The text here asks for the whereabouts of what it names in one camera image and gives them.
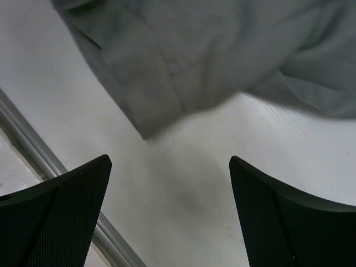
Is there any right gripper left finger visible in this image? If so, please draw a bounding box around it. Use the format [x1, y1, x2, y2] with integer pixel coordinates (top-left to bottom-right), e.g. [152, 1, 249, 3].
[1, 155, 112, 266]

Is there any grey pleated skirt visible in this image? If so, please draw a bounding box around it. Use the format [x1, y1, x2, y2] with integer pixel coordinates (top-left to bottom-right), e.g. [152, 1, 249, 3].
[52, 1, 355, 138]

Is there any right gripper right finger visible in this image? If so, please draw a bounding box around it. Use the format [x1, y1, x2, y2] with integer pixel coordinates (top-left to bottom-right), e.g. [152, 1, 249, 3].
[229, 156, 355, 266]

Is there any aluminium front rail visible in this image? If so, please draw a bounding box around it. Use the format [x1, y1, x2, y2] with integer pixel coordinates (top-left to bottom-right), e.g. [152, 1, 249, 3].
[1, 93, 143, 266]

